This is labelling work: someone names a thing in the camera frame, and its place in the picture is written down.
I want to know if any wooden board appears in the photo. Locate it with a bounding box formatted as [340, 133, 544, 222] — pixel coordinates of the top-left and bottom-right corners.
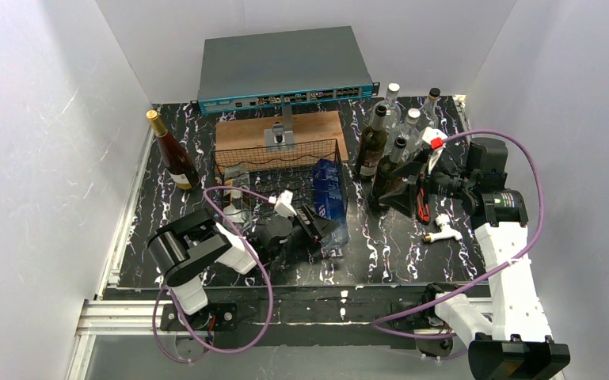
[215, 111, 348, 162]

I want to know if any clear bottle with white cap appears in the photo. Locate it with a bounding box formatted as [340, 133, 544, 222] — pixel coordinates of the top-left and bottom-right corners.
[372, 82, 402, 131]

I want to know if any clear bottle with cork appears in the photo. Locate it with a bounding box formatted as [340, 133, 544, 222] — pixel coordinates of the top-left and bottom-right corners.
[419, 87, 440, 130]

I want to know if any black wire wine rack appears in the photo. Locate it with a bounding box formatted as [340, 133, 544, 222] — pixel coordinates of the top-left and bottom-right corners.
[215, 139, 348, 211]

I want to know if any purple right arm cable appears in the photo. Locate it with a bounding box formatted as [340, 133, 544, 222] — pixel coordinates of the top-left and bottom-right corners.
[372, 130, 546, 342]

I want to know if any clear embossed bottle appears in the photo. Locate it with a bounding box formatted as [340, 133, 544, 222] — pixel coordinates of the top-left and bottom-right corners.
[223, 164, 251, 229]

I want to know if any dark bottle with black cap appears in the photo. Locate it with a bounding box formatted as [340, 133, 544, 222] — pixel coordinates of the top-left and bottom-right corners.
[369, 136, 407, 211]

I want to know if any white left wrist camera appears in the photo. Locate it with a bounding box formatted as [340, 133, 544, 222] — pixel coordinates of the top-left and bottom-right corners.
[268, 190, 297, 218]

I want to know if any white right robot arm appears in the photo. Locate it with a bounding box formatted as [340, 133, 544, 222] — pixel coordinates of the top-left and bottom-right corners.
[384, 137, 571, 379]

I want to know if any red black utility knife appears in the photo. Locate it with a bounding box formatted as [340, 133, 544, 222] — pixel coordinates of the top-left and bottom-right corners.
[416, 188, 431, 225]

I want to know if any clear bottle with dark label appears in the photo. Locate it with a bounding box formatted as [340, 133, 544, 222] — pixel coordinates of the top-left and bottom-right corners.
[398, 108, 421, 162]

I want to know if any grey metal bracket post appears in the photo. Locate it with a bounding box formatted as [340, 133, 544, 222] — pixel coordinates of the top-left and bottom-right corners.
[264, 105, 295, 151]

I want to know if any white plastic faucet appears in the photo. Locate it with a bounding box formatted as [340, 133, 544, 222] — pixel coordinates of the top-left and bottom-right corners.
[423, 214, 462, 244]

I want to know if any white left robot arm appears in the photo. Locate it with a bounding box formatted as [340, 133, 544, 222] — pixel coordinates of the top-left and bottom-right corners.
[147, 205, 341, 315]

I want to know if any grey network switch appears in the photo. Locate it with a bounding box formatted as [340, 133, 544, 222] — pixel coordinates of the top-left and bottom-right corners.
[195, 26, 379, 114]

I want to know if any amber wine bottle gold cap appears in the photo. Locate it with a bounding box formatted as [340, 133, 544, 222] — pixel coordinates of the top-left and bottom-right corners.
[146, 109, 200, 190]

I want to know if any dark green wine bottle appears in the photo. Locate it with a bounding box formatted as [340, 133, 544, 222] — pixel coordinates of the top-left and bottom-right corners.
[355, 105, 388, 181]

